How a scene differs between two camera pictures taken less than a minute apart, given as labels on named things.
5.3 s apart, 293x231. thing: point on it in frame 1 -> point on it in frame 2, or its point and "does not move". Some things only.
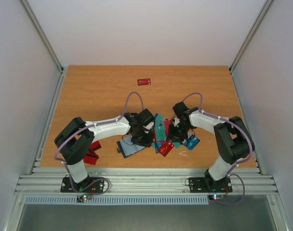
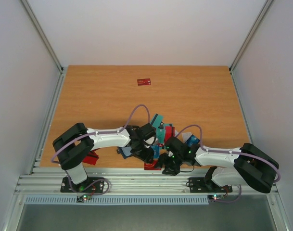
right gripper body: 175,134 -> 169,166
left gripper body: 140,138 -> 139,152
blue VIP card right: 191,142 does not move
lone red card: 144,82 does not move
